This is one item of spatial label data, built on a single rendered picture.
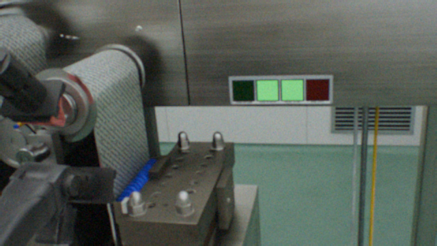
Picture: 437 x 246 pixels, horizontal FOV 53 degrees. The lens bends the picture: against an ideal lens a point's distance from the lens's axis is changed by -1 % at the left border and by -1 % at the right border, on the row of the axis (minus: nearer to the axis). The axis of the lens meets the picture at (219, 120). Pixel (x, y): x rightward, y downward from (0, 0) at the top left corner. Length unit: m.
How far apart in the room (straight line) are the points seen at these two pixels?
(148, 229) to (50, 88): 0.32
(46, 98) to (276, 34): 0.55
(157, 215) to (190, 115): 2.87
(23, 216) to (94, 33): 0.67
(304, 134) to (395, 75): 2.58
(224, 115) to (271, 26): 2.63
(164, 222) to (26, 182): 0.29
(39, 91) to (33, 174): 0.14
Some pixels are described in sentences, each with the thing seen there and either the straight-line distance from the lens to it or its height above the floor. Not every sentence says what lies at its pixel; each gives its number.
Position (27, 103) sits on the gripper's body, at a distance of 0.75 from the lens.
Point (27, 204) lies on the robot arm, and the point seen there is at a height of 1.20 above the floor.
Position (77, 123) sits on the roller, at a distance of 0.88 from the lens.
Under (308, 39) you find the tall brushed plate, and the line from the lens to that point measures 1.06.
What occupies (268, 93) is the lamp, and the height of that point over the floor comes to 1.18.
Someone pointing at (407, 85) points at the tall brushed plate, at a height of 1.19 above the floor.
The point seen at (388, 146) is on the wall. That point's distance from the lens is 3.70.
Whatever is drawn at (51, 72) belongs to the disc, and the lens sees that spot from 0.88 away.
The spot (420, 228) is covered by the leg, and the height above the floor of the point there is 0.71.
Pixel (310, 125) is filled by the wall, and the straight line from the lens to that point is 3.60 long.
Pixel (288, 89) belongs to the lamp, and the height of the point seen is 1.19.
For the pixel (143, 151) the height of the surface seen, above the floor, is 1.06.
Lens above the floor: 1.48
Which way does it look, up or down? 19 degrees down
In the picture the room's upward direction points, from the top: 4 degrees counter-clockwise
